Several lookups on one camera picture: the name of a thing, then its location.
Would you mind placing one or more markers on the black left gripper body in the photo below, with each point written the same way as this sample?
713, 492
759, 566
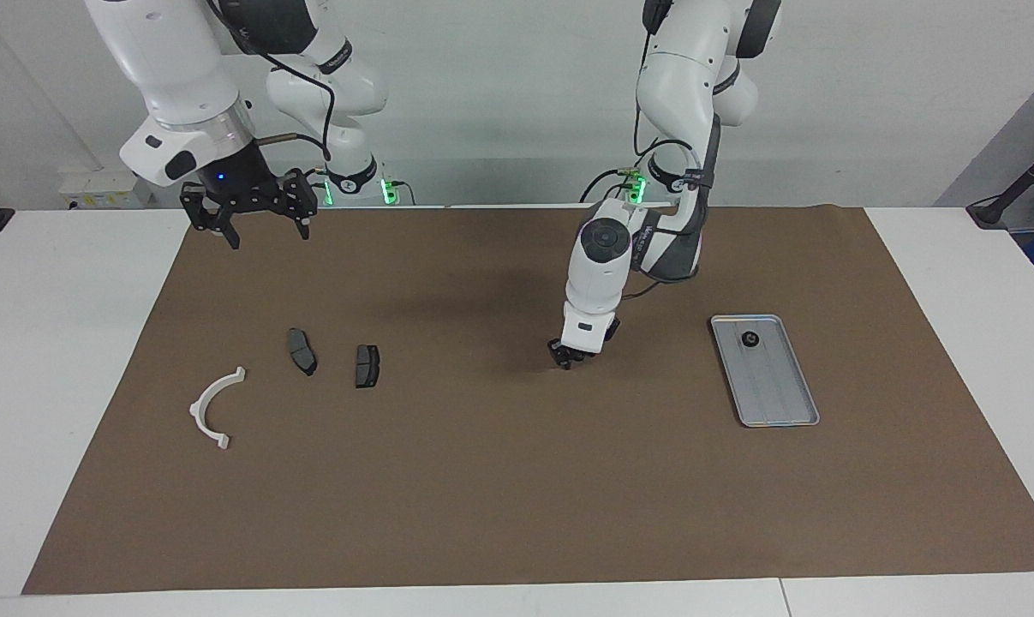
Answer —
589, 351

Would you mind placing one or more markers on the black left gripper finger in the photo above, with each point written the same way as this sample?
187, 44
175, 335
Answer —
575, 362
558, 353

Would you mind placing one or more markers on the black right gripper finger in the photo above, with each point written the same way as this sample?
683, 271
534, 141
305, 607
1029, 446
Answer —
232, 233
305, 224

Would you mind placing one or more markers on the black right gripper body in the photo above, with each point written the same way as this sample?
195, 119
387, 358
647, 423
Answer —
242, 193

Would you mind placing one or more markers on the large black bearing gear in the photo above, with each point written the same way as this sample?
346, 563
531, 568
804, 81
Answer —
750, 340

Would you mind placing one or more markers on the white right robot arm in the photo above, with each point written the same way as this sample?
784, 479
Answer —
157, 51

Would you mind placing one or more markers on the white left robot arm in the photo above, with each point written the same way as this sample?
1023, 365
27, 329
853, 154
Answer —
679, 86

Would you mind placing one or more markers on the silver metal tray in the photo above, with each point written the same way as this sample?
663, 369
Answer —
774, 390

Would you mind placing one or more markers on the dark curved brake pad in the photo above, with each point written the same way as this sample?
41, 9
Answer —
301, 350

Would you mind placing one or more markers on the brown table mat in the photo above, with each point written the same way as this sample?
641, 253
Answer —
516, 480

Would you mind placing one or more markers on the white power strip box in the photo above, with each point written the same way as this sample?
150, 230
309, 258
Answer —
105, 190

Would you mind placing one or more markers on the dark rectangular brake pad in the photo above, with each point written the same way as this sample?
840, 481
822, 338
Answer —
367, 367

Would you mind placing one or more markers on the white curved plastic bracket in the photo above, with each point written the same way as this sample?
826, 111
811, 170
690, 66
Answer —
197, 410

